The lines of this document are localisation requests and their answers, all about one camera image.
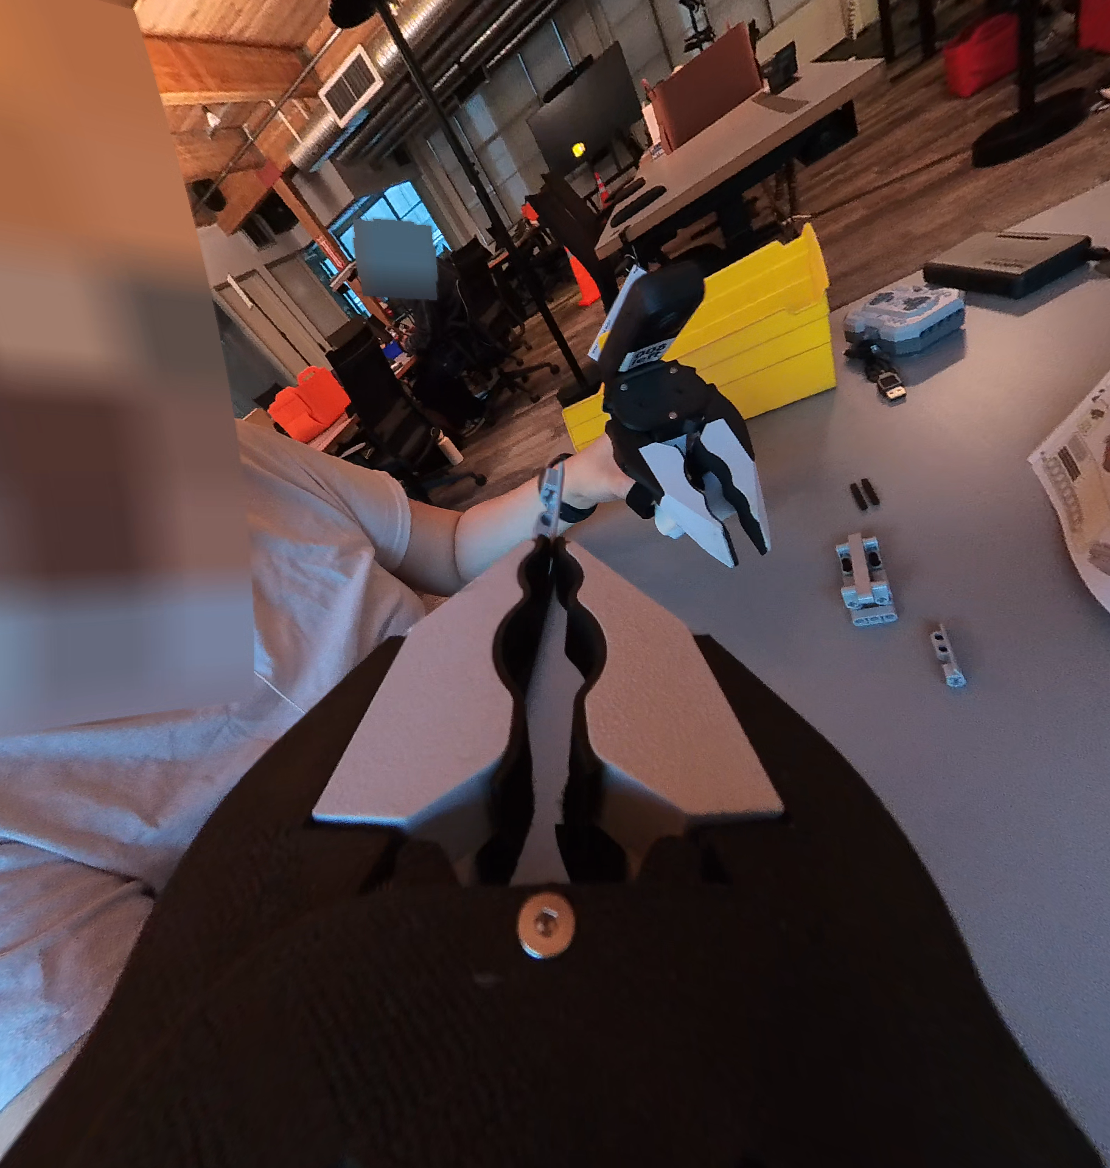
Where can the small grey building beam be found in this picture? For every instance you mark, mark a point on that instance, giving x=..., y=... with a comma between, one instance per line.
x=548, y=502
x=947, y=658

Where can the person's left hand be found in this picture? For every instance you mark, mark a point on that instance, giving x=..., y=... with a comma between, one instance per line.
x=605, y=475

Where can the small orange cone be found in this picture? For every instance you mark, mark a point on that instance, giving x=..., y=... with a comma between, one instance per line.
x=599, y=192

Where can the person's left forearm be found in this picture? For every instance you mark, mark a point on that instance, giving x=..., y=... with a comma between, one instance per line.
x=509, y=539

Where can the black stand with base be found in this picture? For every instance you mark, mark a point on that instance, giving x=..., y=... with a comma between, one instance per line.
x=1029, y=128

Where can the red beanbag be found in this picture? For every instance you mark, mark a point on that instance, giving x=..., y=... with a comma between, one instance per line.
x=980, y=55

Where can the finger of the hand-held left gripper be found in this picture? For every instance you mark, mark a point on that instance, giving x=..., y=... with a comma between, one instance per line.
x=682, y=493
x=742, y=475

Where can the open instruction booklet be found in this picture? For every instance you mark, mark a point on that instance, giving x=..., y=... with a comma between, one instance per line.
x=1102, y=475

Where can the orange bag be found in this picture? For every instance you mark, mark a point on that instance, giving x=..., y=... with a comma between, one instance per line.
x=308, y=406

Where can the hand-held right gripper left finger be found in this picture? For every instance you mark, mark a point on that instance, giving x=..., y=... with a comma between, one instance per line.
x=417, y=731

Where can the black monitor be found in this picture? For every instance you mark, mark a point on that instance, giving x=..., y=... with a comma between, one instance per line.
x=582, y=119

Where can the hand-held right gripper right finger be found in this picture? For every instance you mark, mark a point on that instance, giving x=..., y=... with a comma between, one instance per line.
x=682, y=731

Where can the silver air duct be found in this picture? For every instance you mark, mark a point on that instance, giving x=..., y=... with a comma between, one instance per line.
x=468, y=32

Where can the grey building block assembly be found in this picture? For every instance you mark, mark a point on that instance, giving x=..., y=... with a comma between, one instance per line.
x=858, y=575

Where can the brown board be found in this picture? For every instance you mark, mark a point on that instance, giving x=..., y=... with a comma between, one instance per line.
x=700, y=92

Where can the white air vent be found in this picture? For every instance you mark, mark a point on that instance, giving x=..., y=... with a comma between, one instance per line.
x=347, y=84

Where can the light grey battery box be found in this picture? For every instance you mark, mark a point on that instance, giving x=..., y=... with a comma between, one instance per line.
x=910, y=320

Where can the long grey office desk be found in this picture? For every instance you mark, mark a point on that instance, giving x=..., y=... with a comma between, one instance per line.
x=746, y=137

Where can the flat black device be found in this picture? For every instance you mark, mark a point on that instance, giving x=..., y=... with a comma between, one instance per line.
x=1002, y=269

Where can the black floor lamp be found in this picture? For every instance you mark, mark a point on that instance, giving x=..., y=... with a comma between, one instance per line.
x=481, y=183

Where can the yellow plastic bin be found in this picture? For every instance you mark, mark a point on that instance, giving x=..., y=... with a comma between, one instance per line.
x=773, y=338

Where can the black office chair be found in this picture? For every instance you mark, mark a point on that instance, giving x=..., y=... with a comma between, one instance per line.
x=381, y=402

